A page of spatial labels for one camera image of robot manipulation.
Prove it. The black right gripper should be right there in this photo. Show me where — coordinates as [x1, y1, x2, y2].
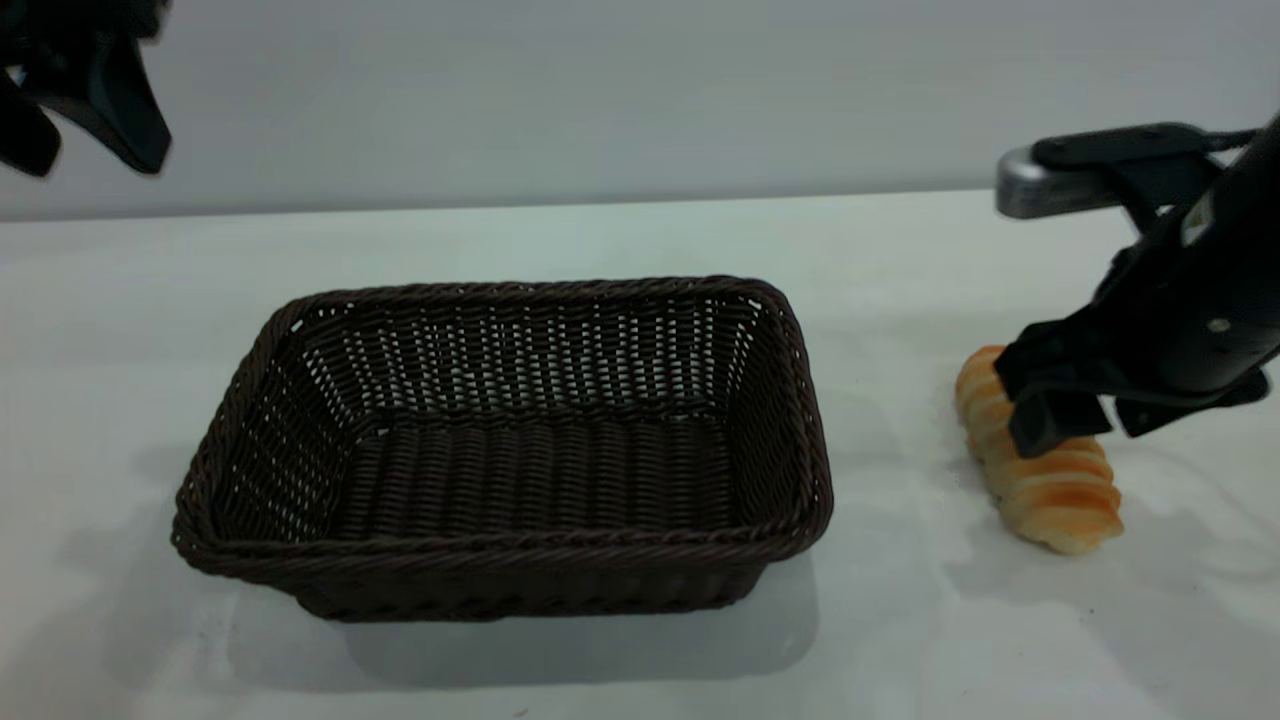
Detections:
[993, 108, 1280, 460]

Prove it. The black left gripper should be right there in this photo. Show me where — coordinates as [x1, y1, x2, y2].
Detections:
[0, 0, 174, 179]

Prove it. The long ridged bread roll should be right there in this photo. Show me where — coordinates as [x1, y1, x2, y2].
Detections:
[953, 345, 1125, 557]

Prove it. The dark brown woven basket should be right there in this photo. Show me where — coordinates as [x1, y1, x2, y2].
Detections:
[170, 275, 836, 624]

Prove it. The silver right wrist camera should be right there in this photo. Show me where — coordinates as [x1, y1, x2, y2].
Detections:
[994, 145, 1137, 220]

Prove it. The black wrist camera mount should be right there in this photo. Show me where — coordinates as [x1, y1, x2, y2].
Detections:
[1030, 122, 1237, 237]

